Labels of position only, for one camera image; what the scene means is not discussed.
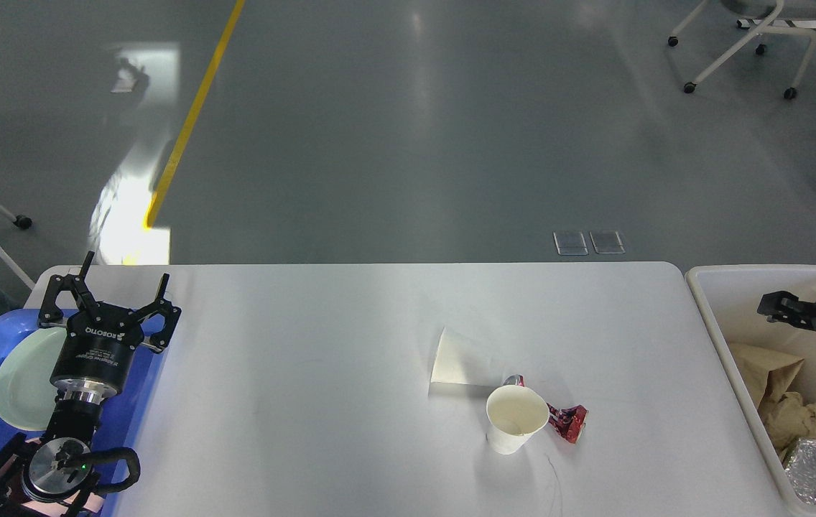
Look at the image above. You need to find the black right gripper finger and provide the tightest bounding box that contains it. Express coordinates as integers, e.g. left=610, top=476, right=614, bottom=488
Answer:
left=757, top=291, right=815, bottom=331

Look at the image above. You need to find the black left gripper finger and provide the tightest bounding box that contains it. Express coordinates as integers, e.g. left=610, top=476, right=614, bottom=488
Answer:
left=37, top=252, right=100, bottom=328
left=124, top=275, right=182, bottom=355

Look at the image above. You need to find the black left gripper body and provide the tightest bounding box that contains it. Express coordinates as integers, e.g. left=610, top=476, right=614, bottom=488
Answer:
left=50, top=305, right=144, bottom=397

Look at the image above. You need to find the light green plate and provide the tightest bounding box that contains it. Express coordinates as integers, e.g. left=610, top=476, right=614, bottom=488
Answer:
left=0, top=327, right=66, bottom=432

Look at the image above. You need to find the aluminium foil sheet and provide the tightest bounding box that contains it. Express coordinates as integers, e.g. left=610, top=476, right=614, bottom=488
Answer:
left=783, top=438, right=816, bottom=505

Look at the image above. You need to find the white paper cup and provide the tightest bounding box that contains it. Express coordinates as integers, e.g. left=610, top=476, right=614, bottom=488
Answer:
left=429, top=327, right=513, bottom=399
left=486, top=385, right=550, bottom=455

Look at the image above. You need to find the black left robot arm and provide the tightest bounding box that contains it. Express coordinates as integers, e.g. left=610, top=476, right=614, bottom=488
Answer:
left=0, top=252, right=182, bottom=516

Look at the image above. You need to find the beige plastic bin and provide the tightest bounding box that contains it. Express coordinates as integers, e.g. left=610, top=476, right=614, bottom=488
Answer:
left=686, top=264, right=816, bottom=516

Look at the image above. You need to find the brown paper in bin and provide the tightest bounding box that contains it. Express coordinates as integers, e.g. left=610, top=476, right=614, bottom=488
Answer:
left=728, top=343, right=805, bottom=409

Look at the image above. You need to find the floor socket cover right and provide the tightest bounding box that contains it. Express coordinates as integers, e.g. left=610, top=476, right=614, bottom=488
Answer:
left=589, top=230, right=626, bottom=255

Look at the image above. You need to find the floor socket cover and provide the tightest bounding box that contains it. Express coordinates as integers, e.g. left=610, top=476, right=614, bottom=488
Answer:
left=589, top=230, right=626, bottom=255
left=553, top=231, right=589, bottom=256

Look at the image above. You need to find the floor socket cover left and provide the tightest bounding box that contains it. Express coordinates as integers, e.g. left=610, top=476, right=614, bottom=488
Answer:
left=553, top=231, right=589, bottom=256

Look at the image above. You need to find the red snack wrapper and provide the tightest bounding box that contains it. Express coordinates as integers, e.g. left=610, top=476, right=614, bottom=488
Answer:
left=500, top=374, right=588, bottom=444

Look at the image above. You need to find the white office chair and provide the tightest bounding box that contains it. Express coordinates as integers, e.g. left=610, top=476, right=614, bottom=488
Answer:
left=682, top=1, right=816, bottom=101

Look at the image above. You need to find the flattened white paper cup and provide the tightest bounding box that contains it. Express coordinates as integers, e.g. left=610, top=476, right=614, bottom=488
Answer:
left=429, top=327, right=513, bottom=399

